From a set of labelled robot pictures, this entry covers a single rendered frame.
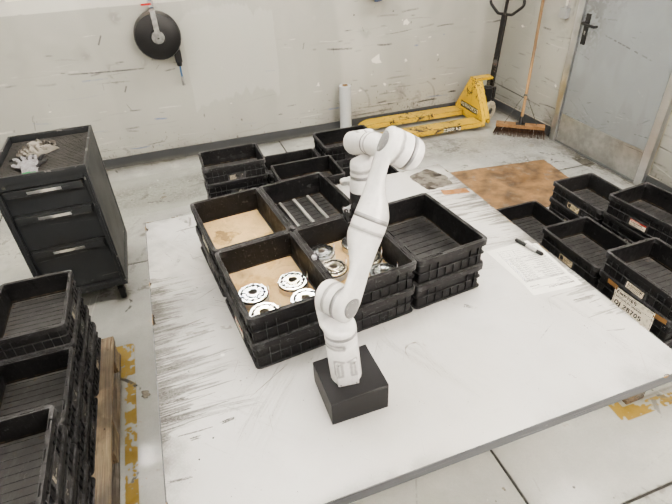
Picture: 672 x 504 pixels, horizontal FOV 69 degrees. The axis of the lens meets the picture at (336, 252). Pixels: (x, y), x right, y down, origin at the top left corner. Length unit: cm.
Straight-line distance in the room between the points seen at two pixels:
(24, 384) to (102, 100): 296
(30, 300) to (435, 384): 187
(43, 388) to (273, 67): 347
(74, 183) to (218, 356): 145
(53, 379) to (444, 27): 457
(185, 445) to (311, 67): 401
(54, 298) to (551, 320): 212
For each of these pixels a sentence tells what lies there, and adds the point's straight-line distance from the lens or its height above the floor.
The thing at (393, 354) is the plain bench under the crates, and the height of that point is 70.
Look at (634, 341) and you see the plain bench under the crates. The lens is 194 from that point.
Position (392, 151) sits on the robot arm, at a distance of 123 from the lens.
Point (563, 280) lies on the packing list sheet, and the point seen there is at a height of 70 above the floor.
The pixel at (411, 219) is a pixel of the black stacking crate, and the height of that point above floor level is 83.
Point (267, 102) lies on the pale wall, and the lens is 495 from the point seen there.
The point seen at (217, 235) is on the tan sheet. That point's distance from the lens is 208.
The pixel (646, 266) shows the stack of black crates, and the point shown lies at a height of 49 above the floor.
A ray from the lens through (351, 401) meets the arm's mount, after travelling 145.
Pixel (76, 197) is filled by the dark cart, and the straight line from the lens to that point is 291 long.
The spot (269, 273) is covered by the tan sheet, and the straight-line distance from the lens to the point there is 181.
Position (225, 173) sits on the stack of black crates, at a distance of 326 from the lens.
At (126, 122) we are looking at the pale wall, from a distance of 488.
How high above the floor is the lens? 192
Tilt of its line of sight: 35 degrees down
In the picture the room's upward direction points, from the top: 3 degrees counter-clockwise
